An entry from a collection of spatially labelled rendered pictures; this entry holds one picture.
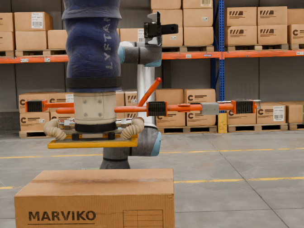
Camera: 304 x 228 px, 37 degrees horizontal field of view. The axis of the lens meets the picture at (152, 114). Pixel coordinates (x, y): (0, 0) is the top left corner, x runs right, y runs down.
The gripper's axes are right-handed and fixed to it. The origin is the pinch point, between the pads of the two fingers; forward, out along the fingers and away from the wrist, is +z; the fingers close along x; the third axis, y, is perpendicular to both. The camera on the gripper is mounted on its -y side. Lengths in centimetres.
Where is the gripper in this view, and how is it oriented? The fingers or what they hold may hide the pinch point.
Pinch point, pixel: (159, 28)
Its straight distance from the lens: 206.7
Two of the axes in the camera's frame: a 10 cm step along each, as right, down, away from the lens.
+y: -10.0, 0.3, -0.1
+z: 0.1, 1.1, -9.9
